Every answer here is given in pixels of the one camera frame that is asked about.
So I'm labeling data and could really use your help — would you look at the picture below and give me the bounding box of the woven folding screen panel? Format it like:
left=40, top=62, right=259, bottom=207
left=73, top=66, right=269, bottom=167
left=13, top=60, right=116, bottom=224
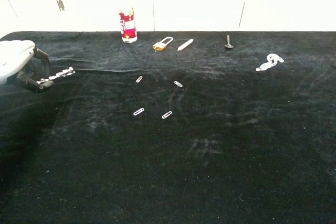
left=238, top=0, right=336, bottom=33
left=153, top=0, right=249, bottom=33

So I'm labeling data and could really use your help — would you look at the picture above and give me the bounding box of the small black spoon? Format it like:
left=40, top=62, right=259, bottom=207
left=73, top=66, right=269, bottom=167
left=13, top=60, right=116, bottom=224
left=224, top=35, right=235, bottom=49

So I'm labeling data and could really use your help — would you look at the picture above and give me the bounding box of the red labelled drink bottle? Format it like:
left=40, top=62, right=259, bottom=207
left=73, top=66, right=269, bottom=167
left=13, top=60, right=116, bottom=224
left=118, top=6, right=138, bottom=44

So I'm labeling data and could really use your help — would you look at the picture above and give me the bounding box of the white pen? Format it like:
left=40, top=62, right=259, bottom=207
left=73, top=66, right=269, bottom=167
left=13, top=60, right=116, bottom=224
left=177, top=38, right=194, bottom=52

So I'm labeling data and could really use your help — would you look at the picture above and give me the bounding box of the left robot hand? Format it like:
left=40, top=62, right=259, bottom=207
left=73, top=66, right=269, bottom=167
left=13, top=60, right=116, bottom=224
left=0, top=39, right=55, bottom=94

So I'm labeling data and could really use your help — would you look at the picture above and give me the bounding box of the brass padlock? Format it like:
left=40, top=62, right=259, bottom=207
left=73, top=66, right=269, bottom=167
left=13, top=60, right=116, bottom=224
left=152, top=36, right=174, bottom=52

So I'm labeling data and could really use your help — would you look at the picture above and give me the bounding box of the black velvet table cloth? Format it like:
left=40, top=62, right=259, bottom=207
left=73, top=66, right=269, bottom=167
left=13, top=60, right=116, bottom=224
left=0, top=30, right=336, bottom=224

